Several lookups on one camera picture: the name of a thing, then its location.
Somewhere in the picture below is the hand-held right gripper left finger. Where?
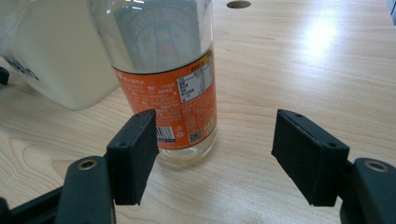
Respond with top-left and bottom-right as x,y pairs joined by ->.
55,108 -> 160,224

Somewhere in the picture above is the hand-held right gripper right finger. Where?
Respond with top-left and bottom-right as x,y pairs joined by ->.
271,108 -> 396,224

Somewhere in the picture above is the clear bottle with orange label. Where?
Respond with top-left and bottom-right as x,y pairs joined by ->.
89,0 -> 219,167

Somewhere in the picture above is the black object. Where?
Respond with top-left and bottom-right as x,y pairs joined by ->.
0,66 -> 10,86

